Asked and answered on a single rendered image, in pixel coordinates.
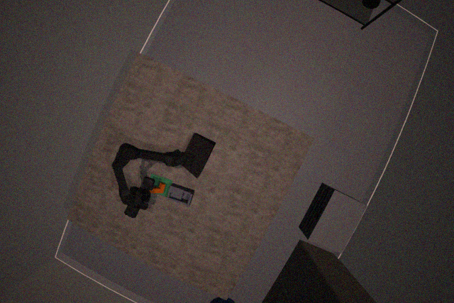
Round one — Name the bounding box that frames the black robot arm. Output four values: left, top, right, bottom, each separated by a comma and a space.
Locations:
112, 143, 195, 218

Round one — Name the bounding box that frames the orange block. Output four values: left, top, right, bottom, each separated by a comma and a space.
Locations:
149, 182, 165, 193

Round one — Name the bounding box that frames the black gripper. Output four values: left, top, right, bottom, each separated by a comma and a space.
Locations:
138, 177, 155, 210

